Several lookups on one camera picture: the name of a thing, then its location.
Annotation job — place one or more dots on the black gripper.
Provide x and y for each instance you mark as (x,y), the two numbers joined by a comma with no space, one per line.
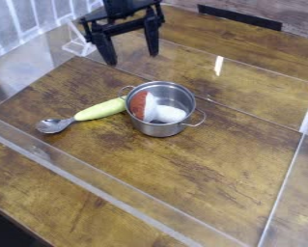
(121,16)

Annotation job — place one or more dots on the red and white plush mushroom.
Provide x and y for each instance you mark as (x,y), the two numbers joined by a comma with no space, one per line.
(148,110)

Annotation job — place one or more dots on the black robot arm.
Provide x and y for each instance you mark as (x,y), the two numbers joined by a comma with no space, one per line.
(121,17)

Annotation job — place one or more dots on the silver metal pot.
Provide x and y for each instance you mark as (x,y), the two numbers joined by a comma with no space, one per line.
(174,95)

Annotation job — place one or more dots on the clear acrylic stand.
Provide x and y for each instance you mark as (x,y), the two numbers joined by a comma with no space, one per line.
(78,46)

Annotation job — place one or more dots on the black baseboard strip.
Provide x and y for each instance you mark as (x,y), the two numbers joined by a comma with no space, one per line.
(245,18)

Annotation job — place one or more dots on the spoon with yellow-green handle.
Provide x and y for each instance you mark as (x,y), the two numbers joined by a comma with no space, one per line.
(98,111)

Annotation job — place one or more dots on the clear acrylic enclosure panel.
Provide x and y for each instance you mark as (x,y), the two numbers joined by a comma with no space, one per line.
(192,231)

